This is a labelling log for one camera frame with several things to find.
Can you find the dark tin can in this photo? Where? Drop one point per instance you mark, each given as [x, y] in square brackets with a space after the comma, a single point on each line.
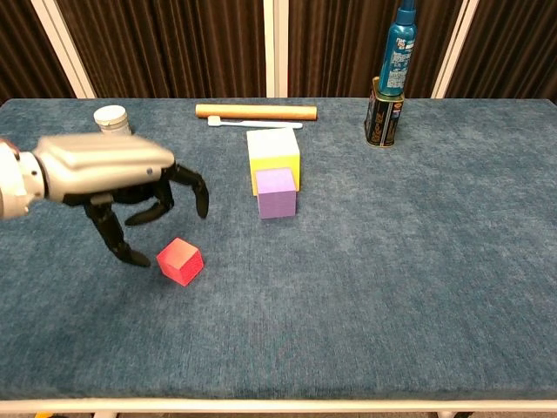
[385, 122]

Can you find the small red cube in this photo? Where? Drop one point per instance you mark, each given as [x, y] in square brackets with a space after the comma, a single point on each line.
[180, 263]

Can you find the blue table mat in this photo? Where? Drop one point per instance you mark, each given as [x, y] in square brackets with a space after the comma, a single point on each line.
[348, 305]

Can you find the robot left five-finger hand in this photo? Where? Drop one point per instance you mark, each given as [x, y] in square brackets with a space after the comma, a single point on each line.
[100, 170]

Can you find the blue spray bottle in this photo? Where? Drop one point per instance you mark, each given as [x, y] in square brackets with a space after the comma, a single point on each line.
[397, 56]

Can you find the wooden rolling pin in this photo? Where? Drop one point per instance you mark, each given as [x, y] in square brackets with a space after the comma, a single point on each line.
[257, 112]

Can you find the purple cube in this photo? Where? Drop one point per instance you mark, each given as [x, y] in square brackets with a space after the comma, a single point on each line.
[276, 196]

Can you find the yellow and white block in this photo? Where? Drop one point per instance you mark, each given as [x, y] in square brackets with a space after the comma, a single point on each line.
[272, 148]

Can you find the light blue toothbrush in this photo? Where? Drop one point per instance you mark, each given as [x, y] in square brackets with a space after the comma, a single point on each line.
[261, 124]

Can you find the white jar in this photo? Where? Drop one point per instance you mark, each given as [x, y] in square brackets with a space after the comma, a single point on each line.
[112, 119]

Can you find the brown pleated divider panel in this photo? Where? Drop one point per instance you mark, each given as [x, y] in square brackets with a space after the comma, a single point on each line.
[348, 43]
[174, 43]
[30, 52]
[509, 48]

